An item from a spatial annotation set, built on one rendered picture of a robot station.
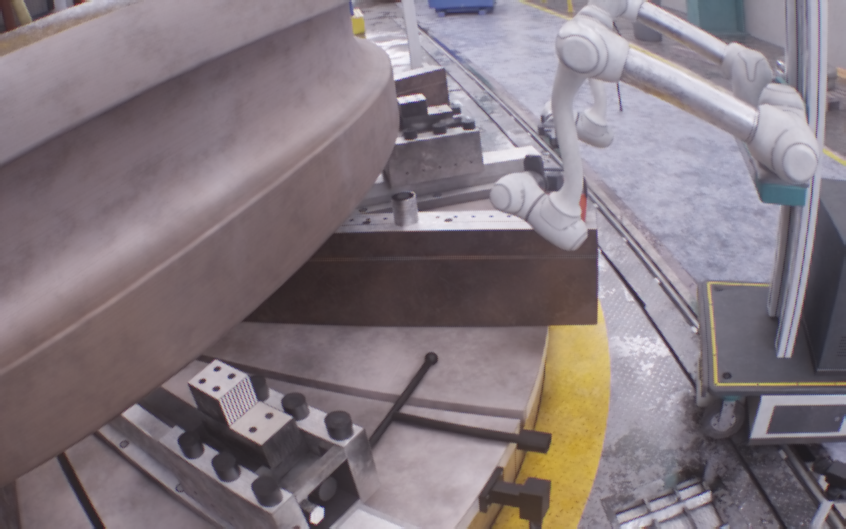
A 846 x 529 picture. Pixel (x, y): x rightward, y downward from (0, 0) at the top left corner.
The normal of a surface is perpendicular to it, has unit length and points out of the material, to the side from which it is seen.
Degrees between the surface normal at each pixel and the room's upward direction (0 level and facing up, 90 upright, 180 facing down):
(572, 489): 0
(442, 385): 0
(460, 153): 90
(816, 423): 90
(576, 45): 92
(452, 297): 90
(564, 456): 0
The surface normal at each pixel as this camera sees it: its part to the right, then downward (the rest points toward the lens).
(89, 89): 0.80, 0.21
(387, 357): -0.13, -0.86
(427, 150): 0.19, 0.47
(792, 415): -0.29, 0.51
